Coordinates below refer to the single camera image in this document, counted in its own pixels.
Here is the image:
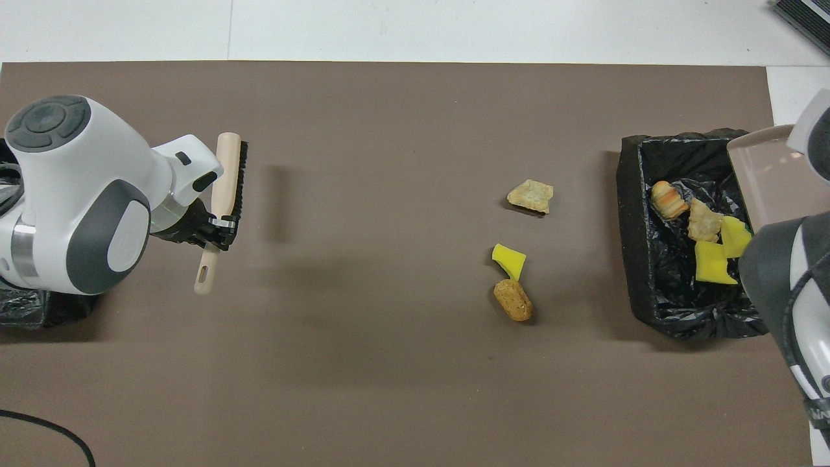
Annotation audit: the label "pale bread chunk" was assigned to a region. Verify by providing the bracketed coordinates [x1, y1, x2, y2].
[506, 179, 554, 215]
[687, 198, 724, 243]

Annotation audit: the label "small yellow sponge piece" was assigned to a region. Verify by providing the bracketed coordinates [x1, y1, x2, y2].
[492, 243, 527, 281]

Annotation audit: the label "beige plastic dustpan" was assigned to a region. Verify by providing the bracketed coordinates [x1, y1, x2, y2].
[726, 123, 830, 224]

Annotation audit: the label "green and yellow sponge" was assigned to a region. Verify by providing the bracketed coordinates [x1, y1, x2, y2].
[721, 216, 753, 259]

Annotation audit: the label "striped orange croissant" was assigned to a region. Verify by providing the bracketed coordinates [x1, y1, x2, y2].
[650, 180, 689, 220]

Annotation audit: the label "bin lined with black bag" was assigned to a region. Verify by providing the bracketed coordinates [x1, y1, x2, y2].
[0, 139, 98, 328]
[617, 128, 772, 342]

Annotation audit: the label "brown table mat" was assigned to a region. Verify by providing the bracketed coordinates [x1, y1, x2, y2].
[0, 61, 814, 467]

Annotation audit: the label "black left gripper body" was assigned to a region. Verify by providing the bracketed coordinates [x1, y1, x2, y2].
[152, 200, 211, 246]

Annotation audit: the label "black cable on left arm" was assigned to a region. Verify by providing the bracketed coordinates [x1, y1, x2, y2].
[0, 409, 97, 467]

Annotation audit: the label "beige hand brush black bristles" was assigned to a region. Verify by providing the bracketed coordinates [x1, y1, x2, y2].
[194, 132, 249, 296]

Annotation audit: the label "large yellow sponge piece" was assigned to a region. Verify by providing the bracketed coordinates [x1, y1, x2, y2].
[695, 240, 740, 285]

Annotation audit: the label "brown oval bread roll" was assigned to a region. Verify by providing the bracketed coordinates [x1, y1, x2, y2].
[493, 279, 534, 322]

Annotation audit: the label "dark grey ridged device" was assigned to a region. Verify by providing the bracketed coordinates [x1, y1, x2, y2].
[770, 0, 830, 58]

